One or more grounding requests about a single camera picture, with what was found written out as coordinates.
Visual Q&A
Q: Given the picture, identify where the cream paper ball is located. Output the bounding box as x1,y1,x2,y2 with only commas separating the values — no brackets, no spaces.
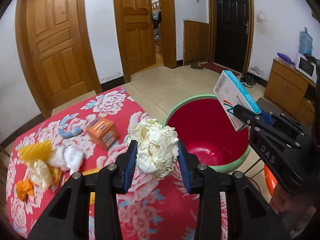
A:
128,119,178,180

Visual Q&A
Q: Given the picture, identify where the purple object on cabinet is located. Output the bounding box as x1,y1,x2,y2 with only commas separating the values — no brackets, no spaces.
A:
277,53,295,65

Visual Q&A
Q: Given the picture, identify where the red green-rimmed trash basin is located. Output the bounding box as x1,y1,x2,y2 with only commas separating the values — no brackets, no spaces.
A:
163,94,251,173

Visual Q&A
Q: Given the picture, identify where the red floral tablecloth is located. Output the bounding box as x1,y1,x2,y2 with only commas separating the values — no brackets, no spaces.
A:
6,87,199,239

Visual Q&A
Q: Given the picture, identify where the black entrance door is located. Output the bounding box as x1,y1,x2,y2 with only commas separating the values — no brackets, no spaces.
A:
209,0,254,74

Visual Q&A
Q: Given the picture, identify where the wooden wall panel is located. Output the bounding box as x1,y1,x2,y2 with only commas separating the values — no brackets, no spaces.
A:
183,20,210,66

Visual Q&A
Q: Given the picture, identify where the grey floor mat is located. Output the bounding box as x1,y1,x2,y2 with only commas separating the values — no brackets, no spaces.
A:
257,98,280,114

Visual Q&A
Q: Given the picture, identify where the wooden sideboard cabinet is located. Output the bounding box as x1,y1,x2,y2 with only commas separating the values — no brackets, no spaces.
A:
264,59,316,127

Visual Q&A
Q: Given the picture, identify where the white microwave oven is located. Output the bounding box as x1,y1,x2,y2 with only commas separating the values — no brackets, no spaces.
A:
295,53,317,83

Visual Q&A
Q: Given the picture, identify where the orange crumpled wrapper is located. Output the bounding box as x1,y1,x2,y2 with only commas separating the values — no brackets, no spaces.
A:
16,178,34,202

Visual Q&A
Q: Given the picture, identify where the teal medicine box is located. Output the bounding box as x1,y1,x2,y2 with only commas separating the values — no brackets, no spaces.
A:
213,70,261,131

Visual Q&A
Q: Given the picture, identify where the open wooden door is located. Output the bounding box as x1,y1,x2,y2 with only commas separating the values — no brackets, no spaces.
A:
113,0,176,83

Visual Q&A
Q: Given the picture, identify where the pair of dark shoes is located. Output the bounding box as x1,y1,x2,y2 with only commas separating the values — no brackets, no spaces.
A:
240,75,257,88

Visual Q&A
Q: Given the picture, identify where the blue water bottle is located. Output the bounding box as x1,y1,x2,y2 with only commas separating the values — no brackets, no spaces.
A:
298,27,313,55

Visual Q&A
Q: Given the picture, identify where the brown slipper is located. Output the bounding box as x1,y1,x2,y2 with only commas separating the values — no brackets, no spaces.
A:
190,61,203,70

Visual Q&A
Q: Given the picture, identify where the orange cardboard box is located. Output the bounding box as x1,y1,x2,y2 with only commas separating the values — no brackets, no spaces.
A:
85,118,119,151

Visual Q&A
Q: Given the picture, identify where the light blue tube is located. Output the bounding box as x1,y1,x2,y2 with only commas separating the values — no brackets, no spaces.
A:
58,127,82,139

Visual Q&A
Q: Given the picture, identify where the large yellow foam net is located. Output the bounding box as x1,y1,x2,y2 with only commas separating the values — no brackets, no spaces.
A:
18,140,53,163

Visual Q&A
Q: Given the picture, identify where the red doormat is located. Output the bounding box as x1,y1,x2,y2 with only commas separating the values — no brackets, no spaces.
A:
201,62,229,74

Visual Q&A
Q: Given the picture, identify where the white crumpled plastic bag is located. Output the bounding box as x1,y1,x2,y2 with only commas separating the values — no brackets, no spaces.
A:
47,145,84,174

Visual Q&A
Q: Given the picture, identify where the right hand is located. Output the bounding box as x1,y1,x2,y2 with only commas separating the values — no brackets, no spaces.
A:
269,184,316,214

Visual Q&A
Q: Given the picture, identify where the closed wooden door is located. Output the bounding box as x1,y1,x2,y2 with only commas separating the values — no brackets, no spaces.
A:
15,0,102,119

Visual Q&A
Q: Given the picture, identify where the yellow foam net sleeve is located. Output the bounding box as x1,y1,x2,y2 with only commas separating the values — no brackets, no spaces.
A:
82,167,102,205

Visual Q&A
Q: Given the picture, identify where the orange snack packet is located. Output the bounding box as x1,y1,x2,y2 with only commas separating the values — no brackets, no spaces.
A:
27,160,62,190

